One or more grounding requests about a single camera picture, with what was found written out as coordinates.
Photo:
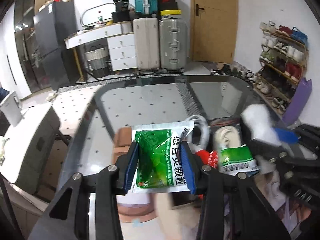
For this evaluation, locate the white electric kettle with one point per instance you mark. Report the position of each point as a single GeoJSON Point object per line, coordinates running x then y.
{"type": "Point", "coordinates": [10, 110]}

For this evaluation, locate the blue puffer jacket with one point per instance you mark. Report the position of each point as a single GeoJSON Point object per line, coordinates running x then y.
{"type": "Point", "coordinates": [2, 93]}

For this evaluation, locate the printed desk mat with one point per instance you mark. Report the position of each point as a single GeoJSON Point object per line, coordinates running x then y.
{"type": "Point", "coordinates": [122, 142]}

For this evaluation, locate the cream suitcase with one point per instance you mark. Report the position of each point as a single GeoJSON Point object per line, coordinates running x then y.
{"type": "Point", "coordinates": [146, 45]}

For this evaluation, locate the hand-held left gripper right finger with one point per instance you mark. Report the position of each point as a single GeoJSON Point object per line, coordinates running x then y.
{"type": "Point", "coordinates": [187, 170]}

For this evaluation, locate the black bag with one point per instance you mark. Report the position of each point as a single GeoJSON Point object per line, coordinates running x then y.
{"type": "Point", "coordinates": [120, 11]}

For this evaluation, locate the green white packet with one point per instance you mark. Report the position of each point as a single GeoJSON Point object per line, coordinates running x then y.
{"type": "Point", "coordinates": [235, 157]}

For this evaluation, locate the red packet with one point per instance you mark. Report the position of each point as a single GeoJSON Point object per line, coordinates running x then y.
{"type": "Point", "coordinates": [211, 158]}

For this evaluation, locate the wicker basket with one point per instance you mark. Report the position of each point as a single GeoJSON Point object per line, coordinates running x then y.
{"type": "Point", "coordinates": [96, 62]}

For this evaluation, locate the wooden door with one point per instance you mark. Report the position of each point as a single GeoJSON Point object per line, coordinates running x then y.
{"type": "Point", "coordinates": [215, 25]}

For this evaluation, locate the white desk with drawers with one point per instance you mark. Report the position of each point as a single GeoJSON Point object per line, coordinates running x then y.
{"type": "Point", "coordinates": [122, 52]}

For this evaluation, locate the yellow black shoe box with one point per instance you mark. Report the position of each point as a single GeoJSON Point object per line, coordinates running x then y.
{"type": "Point", "coordinates": [170, 13]}

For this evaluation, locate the wooden shoe rack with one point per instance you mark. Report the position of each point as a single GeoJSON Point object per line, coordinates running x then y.
{"type": "Point", "coordinates": [282, 75]}

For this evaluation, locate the clear plastic bottle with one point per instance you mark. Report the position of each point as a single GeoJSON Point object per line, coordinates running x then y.
{"type": "Point", "coordinates": [100, 20]}

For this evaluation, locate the oval mirror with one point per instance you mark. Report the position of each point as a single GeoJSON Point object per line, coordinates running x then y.
{"type": "Point", "coordinates": [93, 12]}

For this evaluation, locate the dark glass cabinet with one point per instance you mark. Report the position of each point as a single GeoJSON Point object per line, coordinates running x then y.
{"type": "Point", "coordinates": [25, 42]}

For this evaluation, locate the white tissue pack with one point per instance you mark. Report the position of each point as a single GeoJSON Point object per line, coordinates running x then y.
{"type": "Point", "coordinates": [257, 120]}

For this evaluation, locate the purple yoga mat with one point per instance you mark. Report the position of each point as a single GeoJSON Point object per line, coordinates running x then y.
{"type": "Point", "coordinates": [298, 102]}

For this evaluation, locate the dark grey refrigerator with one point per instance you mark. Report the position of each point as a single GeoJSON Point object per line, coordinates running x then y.
{"type": "Point", "coordinates": [53, 45]}

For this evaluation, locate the silver suitcase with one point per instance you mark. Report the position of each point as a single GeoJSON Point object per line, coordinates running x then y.
{"type": "Point", "coordinates": [173, 45]}

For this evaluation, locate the green medicine packet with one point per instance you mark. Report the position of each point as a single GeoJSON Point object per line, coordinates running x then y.
{"type": "Point", "coordinates": [155, 155]}

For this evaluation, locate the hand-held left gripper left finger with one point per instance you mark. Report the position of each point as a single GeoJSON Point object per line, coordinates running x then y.
{"type": "Point", "coordinates": [132, 165]}

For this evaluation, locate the group of assorted shoes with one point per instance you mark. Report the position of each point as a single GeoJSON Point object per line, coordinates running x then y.
{"type": "Point", "coordinates": [280, 47]}

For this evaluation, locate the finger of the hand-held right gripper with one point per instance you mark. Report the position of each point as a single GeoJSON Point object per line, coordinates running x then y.
{"type": "Point", "coordinates": [267, 150]}
{"type": "Point", "coordinates": [285, 135]}

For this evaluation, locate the small brown cardboard box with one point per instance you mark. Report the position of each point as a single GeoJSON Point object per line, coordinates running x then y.
{"type": "Point", "coordinates": [45, 6]}

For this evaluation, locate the white side cabinet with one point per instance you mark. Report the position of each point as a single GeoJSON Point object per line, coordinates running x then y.
{"type": "Point", "coordinates": [30, 142]}

